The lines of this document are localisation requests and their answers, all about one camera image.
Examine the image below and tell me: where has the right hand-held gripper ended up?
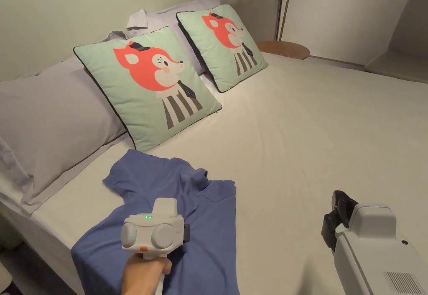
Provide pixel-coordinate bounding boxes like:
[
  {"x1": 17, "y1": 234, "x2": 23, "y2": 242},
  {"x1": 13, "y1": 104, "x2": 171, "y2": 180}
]
[{"x1": 321, "y1": 190, "x2": 428, "y2": 295}]

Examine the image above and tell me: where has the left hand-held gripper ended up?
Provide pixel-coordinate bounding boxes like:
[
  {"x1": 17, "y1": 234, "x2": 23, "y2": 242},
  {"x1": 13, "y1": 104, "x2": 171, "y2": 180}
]
[{"x1": 120, "y1": 197, "x2": 191, "y2": 295}]

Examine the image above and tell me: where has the blue shirt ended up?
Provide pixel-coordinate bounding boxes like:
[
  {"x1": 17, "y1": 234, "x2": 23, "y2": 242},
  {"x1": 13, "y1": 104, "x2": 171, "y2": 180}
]
[{"x1": 70, "y1": 148, "x2": 242, "y2": 295}]

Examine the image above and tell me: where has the person's left hand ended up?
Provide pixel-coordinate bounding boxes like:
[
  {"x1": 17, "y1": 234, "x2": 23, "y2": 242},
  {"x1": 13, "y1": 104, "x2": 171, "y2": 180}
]
[{"x1": 120, "y1": 253, "x2": 173, "y2": 295}]

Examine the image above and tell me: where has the bed with beige sheet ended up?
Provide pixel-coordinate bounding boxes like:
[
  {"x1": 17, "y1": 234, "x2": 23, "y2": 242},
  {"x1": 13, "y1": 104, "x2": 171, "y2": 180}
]
[{"x1": 0, "y1": 38, "x2": 428, "y2": 295}]

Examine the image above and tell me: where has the mint fox print cushion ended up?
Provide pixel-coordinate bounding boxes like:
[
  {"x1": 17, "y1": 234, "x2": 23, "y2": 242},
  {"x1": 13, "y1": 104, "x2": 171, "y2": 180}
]
[
  {"x1": 176, "y1": 4, "x2": 269, "y2": 93},
  {"x1": 73, "y1": 26, "x2": 223, "y2": 154}
]

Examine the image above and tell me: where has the grey pillow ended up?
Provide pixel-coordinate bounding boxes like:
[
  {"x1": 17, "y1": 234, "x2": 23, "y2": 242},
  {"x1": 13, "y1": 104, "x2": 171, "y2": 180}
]
[
  {"x1": 0, "y1": 55, "x2": 130, "y2": 215},
  {"x1": 126, "y1": 0, "x2": 222, "y2": 76}
]

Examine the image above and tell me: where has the white pillow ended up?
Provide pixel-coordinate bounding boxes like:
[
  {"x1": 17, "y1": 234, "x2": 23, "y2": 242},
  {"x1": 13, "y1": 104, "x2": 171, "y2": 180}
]
[{"x1": 0, "y1": 137, "x2": 31, "y2": 206}]

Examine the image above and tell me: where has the round wooden side table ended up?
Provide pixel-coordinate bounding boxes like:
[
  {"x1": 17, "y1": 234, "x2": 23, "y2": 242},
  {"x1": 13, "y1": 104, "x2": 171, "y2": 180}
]
[{"x1": 255, "y1": 40, "x2": 311, "y2": 60}]

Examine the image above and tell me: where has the beige chair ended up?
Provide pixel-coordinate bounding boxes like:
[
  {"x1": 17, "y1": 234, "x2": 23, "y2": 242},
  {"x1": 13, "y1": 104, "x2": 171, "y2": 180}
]
[{"x1": 364, "y1": 0, "x2": 428, "y2": 84}]

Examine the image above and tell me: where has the white crumpled garment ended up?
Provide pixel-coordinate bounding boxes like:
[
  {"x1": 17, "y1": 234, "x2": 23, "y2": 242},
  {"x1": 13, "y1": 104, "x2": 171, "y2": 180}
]
[{"x1": 94, "y1": 6, "x2": 150, "y2": 44}]

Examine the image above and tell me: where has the brass floor lamp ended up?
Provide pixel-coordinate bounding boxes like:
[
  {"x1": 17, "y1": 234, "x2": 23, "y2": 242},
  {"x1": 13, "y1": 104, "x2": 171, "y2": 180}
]
[{"x1": 278, "y1": 0, "x2": 296, "y2": 42}]

